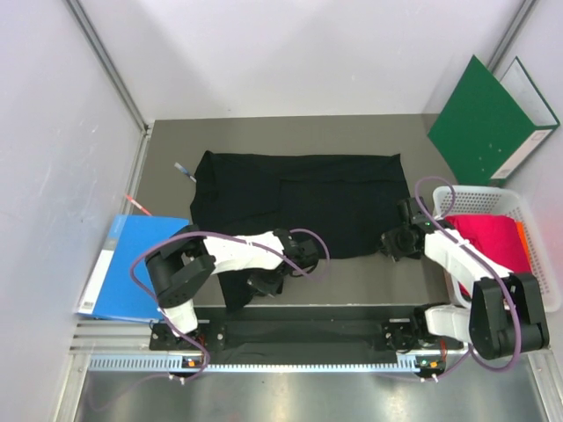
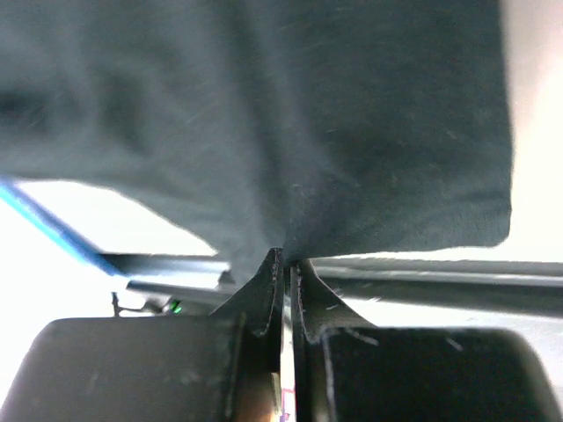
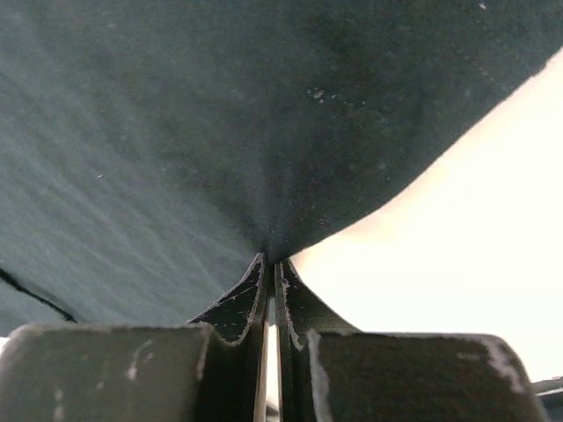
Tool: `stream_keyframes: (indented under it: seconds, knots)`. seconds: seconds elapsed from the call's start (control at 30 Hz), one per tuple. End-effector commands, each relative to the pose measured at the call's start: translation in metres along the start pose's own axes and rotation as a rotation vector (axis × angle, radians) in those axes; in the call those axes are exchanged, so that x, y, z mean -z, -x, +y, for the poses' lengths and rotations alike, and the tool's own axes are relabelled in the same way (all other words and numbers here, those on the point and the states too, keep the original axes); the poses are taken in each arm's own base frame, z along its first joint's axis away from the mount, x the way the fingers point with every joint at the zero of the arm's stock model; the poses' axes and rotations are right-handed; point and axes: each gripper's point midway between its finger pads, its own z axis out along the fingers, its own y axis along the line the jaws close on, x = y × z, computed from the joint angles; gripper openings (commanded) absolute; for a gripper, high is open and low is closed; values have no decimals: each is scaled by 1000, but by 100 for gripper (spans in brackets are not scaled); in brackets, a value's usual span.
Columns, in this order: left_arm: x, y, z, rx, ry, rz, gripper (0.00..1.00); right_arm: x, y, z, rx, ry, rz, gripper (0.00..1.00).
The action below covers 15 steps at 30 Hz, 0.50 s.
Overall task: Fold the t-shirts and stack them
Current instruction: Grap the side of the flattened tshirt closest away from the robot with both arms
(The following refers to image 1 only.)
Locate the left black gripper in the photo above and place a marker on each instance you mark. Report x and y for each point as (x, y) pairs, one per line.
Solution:
(257, 284)

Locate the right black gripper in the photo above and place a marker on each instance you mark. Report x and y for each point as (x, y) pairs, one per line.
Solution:
(389, 246)

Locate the black t-shirt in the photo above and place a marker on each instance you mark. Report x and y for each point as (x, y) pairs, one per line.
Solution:
(348, 200)

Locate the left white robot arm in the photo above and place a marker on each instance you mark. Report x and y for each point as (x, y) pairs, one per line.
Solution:
(180, 266)

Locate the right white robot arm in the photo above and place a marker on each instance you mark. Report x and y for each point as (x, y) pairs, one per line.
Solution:
(505, 313)

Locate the white plastic basket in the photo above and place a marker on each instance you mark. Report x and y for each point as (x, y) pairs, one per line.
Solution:
(485, 200)

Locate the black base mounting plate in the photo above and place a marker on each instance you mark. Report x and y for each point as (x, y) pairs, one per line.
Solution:
(302, 335)

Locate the magenta t-shirt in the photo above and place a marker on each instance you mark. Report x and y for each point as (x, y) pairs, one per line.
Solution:
(496, 238)

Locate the orange t-shirt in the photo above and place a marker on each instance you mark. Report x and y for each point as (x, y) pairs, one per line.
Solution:
(523, 239)

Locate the blue marker pen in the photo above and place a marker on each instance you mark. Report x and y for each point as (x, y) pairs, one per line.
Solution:
(185, 171)

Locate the red pen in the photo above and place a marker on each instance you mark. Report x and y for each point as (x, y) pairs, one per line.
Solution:
(137, 205)

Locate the blue folder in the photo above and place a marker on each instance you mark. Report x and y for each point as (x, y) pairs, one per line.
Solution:
(110, 293)

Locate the green ring binder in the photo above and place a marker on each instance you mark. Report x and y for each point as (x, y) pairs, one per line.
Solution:
(490, 126)

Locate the grey slotted cable duct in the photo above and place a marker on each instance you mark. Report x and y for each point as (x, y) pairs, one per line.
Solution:
(184, 364)

